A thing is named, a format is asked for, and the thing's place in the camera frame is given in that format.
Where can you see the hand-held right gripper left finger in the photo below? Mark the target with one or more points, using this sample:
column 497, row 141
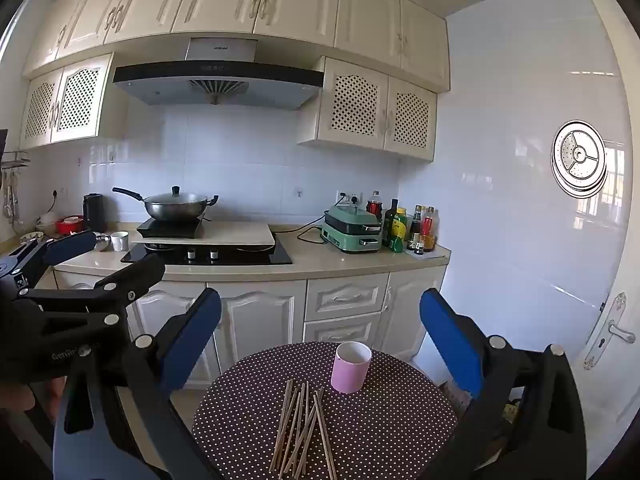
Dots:
column 192, row 342

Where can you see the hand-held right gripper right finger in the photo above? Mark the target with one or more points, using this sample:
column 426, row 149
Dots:
column 445, row 342

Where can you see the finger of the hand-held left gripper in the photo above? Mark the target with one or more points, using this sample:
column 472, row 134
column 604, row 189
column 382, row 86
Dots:
column 70, row 249
column 135, row 275

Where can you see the pink cup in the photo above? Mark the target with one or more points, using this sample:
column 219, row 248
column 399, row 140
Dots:
column 350, row 372

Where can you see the pile of wooden chopsticks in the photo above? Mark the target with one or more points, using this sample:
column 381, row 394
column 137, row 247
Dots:
column 301, row 427

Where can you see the hanging kitchen utensils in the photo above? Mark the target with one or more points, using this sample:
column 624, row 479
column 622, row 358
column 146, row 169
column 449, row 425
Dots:
column 9, row 200

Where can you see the person's left hand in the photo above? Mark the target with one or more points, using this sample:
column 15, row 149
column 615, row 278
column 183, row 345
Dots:
column 17, row 400

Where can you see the red container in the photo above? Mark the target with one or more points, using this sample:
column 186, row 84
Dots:
column 69, row 225

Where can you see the small steel bowl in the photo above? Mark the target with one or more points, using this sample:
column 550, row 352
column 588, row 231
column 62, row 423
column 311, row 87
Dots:
column 101, row 243

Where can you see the white cup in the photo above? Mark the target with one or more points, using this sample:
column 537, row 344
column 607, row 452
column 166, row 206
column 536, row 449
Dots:
column 119, row 241

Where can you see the black electric kettle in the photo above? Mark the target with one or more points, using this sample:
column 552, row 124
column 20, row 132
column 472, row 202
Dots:
column 94, row 212

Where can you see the black induction cooker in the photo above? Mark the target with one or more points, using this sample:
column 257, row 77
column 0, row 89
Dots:
column 167, row 230

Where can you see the cream base cabinet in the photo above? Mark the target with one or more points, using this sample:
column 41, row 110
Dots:
column 260, row 310

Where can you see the steel wok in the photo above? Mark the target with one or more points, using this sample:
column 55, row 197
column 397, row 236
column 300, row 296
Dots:
column 175, row 211

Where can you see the glass wok lid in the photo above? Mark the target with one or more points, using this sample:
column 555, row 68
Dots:
column 175, row 199

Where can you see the white paper sheet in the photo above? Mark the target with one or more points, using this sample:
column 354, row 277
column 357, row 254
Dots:
column 430, row 255

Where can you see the black glass gas stove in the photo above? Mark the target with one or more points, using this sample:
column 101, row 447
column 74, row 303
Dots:
column 240, row 256

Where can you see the cream cabinet drawer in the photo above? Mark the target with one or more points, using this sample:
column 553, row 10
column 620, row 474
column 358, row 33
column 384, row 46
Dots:
column 347, row 297
column 342, row 330

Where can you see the beige stone slab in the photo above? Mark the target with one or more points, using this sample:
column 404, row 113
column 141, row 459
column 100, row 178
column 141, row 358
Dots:
column 235, row 235

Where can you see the polka-dot round table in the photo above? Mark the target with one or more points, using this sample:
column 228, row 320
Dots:
column 385, row 435

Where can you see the red sauce bottle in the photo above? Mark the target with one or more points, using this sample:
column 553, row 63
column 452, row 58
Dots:
column 428, row 230

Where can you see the dark soy sauce bottle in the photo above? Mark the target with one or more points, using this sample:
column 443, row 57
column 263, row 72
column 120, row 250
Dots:
column 415, row 227

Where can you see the green bottle yellow label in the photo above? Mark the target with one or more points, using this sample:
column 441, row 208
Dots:
column 398, row 232

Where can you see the dark green oil bottle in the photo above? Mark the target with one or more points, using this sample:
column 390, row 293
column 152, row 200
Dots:
column 390, row 222

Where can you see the green electric grill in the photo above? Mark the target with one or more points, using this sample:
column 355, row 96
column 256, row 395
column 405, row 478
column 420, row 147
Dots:
column 350, row 232

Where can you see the cream lattice door cabinet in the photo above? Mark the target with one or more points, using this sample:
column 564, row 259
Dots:
column 370, row 105
column 75, row 100

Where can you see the red drink bottle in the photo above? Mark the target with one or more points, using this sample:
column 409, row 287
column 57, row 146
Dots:
column 374, row 207

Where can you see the white door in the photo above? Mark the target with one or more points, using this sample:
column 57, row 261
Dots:
column 615, row 240

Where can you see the steel range hood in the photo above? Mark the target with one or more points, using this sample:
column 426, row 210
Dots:
column 215, row 77

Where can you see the metal wall rack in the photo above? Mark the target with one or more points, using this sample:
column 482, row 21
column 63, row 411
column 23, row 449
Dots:
column 15, row 160

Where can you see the white wall socket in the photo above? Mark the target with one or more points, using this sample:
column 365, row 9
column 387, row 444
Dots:
column 350, row 197

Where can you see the cream upper wall cabinets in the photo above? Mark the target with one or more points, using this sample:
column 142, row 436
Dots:
column 300, row 5

